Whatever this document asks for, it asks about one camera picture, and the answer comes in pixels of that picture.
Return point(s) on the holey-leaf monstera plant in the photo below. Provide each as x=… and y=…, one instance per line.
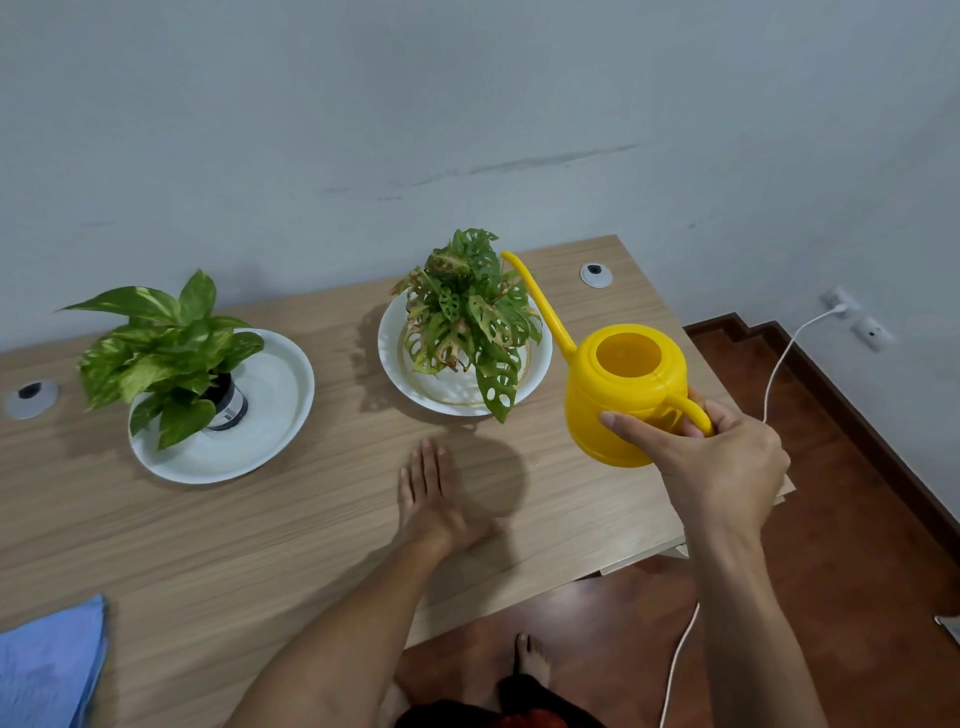
x=465, y=315

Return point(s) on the person's left hand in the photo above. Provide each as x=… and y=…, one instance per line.
x=439, y=510

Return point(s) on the person's right forearm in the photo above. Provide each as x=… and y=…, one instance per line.
x=750, y=637

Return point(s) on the white wall socket with plug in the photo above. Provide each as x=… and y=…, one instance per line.
x=840, y=298

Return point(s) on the yellow watering can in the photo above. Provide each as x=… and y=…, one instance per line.
x=592, y=420

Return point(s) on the person's right foot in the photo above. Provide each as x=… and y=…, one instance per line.
x=532, y=664

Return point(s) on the green pothos plant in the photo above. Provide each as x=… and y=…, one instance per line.
x=165, y=352

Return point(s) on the plain white dish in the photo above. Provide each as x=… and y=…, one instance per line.
x=270, y=420

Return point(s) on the phone on floor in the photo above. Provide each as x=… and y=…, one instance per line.
x=949, y=628

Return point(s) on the person's left forearm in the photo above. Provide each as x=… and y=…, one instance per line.
x=345, y=645

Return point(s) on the person's right hand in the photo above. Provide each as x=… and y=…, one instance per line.
x=724, y=472

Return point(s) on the blue cleaning cloth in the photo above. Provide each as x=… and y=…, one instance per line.
x=45, y=667

